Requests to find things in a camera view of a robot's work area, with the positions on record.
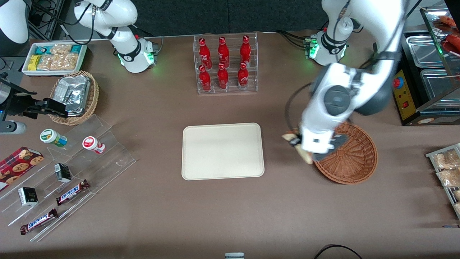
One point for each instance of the clear bag of nuts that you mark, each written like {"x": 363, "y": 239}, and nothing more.
{"x": 48, "y": 62}
{"x": 68, "y": 61}
{"x": 61, "y": 49}

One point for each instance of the clear acrylic bottle rack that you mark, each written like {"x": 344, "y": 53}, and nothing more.
{"x": 226, "y": 88}

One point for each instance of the yellow snack packet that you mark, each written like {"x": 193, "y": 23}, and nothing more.
{"x": 34, "y": 62}

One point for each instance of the teal snack packet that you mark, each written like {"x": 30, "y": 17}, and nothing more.
{"x": 42, "y": 50}
{"x": 76, "y": 49}

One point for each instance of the grey snack display tray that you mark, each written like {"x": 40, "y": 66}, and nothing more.
{"x": 431, "y": 158}

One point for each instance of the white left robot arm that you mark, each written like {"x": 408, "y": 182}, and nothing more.
{"x": 359, "y": 18}

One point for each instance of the clear acrylic stepped display stand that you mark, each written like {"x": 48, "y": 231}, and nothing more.
{"x": 90, "y": 169}

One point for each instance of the cream rectangular plastic tray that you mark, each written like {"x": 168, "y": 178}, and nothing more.
{"x": 222, "y": 151}

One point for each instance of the red cola bottle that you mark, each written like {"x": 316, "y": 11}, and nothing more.
{"x": 204, "y": 52}
{"x": 245, "y": 50}
{"x": 243, "y": 75}
{"x": 223, "y": 51}
{"x": 205, "y": 78}
{"x": 222, "y": 76}

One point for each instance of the silver foil wrapped packets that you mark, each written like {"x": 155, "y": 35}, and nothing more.
{"x": 73, "y": 93}

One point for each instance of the steel food pan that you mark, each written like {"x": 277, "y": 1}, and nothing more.
{"x": 440, "y": 84}
{"x": 424, "y": 50}

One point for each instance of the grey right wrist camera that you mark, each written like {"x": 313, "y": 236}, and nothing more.
{"x": 12, "y": 127}

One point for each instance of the light woven wicker basket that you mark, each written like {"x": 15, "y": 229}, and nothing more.
{"x": 91, "y": 93}

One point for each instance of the Snickers chocolate bar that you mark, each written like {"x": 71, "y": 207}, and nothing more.
{"x": 72, "y": 192}
{"x": 38, "y": 221}

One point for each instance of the green lid small jar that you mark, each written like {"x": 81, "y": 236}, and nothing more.
{"x": 52, "y": 137}

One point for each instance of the red plaid cookie box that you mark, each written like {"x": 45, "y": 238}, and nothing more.
{"x": 18, "y": 165}

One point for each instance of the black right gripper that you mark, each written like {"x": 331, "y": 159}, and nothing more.
{"x": 18, "y": 103}

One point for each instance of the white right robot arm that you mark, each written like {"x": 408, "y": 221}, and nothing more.
{"x": 125, "y": 50}

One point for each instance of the glass food warmer cabinet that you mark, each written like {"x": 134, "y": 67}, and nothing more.
{"x": 431, "y": 111}

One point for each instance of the small black drink carton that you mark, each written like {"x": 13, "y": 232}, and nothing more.
{"x": 28, "y": 196}
{"x": 63, "y": 172}

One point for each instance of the white snack container tray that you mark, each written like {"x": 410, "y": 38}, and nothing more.
{"x": 27, "y": 70}

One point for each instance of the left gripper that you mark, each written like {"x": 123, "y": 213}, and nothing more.
{"x": 299, "y": 138}

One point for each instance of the red food in warmer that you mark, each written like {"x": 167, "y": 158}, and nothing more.
{"x": 451, "y": 39}

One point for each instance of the clear bag of crackers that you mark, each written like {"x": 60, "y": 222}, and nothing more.
{"x": 445, "y": 159}
{"x": 449, "y": 177}
{"x": 456, "y": 195}

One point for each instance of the brown woven wicker basket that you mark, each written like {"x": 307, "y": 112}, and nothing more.
{"x": 352, "y": 162}

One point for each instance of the red lid small jar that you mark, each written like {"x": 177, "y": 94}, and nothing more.
{"x": 92, "y": 144}

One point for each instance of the toasted sandwich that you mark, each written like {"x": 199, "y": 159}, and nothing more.
{"x": 305, "y": 156}

